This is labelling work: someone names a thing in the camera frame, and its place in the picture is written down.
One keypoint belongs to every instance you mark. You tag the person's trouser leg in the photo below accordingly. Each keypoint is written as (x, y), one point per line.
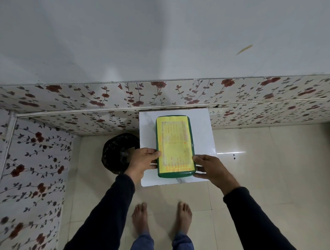
(183, 242)
(141, 243)

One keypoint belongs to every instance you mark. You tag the person's left hand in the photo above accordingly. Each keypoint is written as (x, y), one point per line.
(141, 162)

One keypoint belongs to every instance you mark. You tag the person's right forearm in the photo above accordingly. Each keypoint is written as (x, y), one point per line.
(255, 221)

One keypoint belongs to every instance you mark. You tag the person's right hand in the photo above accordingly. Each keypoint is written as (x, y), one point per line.
(216, 172)

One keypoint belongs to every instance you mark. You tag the white table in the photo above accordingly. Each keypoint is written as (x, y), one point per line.
(147, 128)

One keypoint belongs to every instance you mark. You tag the person's foot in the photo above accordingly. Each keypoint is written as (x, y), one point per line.
(184, 217)
(140, 219)

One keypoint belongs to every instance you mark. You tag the black trash bin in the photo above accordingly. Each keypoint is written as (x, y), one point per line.
(116, 154)

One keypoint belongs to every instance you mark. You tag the person's left trouser leg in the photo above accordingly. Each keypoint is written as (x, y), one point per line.
(141, 243)

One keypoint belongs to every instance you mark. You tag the person's right foot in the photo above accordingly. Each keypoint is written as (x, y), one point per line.
(184, 217)

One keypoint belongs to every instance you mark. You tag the person's right trouser leg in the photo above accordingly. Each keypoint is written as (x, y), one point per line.
(183, 242)

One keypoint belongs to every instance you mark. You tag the person's left foot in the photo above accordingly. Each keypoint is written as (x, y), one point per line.
(140, 219)

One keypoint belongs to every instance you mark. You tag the person's left forearm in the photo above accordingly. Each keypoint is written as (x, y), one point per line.
(103, 219)

